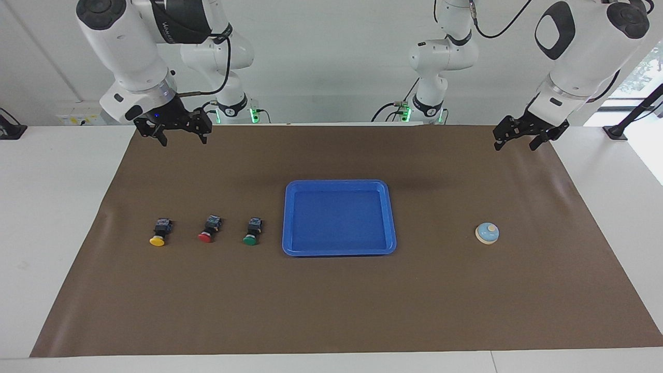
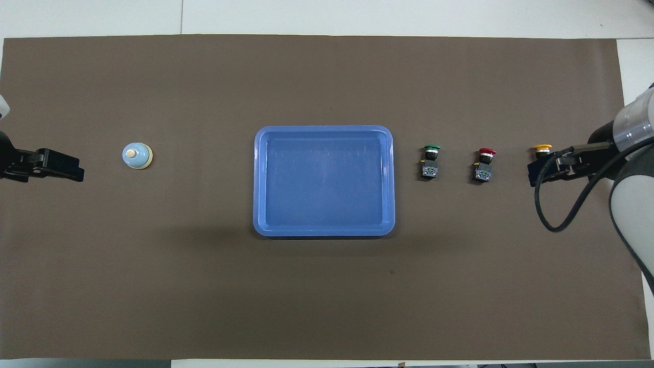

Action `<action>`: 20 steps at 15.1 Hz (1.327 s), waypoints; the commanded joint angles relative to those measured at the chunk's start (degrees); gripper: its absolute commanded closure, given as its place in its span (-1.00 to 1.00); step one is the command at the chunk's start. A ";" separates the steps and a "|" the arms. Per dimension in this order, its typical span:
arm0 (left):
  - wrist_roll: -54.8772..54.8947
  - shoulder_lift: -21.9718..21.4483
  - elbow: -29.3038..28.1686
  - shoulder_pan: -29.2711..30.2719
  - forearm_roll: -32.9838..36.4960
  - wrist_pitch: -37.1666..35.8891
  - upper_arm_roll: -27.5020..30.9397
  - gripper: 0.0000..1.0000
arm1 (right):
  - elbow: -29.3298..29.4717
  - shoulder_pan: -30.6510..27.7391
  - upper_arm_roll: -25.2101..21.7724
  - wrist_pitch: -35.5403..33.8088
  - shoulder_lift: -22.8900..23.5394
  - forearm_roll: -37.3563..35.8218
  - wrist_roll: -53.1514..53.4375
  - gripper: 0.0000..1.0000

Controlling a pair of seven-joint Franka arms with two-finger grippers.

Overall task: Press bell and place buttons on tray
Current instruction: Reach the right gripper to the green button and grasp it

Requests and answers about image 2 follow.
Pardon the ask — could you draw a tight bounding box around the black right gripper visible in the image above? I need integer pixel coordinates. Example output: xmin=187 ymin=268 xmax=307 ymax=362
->
xmin=528 ymin=121 xmax=621 ymax=188

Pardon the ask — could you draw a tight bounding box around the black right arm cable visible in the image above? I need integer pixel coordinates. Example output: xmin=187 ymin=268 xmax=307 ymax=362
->
xmin=534 ymin=142 xmax=645 ymax=233

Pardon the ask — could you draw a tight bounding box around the red push button switch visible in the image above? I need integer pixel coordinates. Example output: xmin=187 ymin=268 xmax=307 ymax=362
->
xmin=471 ymin=148 xmax=498 ymax=183

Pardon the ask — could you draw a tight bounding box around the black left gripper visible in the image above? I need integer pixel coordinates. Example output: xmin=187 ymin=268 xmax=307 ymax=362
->
xmin=0 ymin=131 xmax=85 ymax=183

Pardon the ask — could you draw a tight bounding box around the brown table mat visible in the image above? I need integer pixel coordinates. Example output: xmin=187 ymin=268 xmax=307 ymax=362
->
xmin=0 ymin=34 xmax=650 ymax=361

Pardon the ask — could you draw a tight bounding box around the green push button switch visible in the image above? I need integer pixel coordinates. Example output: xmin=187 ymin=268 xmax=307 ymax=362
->
xmin=421 ymin=145 xmax=441 ymax=180

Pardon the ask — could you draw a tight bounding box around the blue plastic tray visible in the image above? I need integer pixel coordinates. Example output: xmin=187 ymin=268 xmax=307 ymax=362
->
xmin=253 ymin=125 xmax=396 ymax=238

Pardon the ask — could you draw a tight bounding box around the light blue desk bell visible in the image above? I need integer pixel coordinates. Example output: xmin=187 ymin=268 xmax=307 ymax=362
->
xmin=122 ymin=141 xmax=154 ymax=170

